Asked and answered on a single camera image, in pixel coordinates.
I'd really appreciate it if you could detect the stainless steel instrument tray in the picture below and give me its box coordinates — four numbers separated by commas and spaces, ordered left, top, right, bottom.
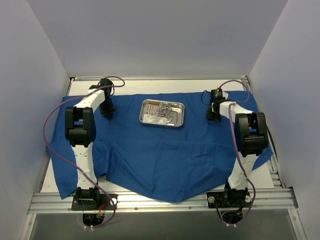
139, 99, 185, 128

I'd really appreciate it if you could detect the blue surgical cloth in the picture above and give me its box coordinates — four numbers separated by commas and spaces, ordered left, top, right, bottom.
46, 91, 274, 204

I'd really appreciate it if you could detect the purple printed clear pouch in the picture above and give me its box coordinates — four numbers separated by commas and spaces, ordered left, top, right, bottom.
145, 103, 161, 116

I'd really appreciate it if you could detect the white sterile packet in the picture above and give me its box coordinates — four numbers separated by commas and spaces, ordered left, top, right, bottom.
142, 114, 167, 125

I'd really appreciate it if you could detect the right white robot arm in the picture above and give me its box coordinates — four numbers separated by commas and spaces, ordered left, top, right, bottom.
206, 88, 269, 207

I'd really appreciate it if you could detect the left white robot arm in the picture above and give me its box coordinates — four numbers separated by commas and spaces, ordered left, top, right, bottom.
64, 78, 116, 210

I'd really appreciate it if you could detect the pile of steel instruments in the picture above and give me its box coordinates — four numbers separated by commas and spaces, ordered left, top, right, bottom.
159, 103, 177, 126

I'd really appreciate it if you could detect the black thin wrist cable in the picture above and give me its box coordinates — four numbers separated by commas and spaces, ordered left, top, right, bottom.
201, 89, 213, 108

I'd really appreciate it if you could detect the back aluminium frame rail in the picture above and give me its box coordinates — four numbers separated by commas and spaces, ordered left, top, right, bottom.
71, 75, 249, 81

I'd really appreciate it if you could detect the aluminium frame rail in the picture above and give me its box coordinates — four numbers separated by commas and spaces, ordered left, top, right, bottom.
241, 76, 286, 189
71, 75, 249, 81
27, 188, 298, 214

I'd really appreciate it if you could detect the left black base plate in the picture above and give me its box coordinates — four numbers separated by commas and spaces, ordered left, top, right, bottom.
71, 193, 115, 211

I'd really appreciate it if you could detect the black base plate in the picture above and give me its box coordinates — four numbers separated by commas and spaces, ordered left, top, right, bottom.
71, 193, 115, 211
206, 190, 252, 209

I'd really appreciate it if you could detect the right aluminium frame rail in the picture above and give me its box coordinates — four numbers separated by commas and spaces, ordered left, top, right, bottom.
241, 76, 286, 189

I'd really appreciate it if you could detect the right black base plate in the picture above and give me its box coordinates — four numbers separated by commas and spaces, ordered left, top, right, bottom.
206, 190, 252, 209

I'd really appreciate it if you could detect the front aluminium frame rail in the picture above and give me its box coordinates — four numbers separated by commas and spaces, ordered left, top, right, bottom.
27, 188, 298, 214

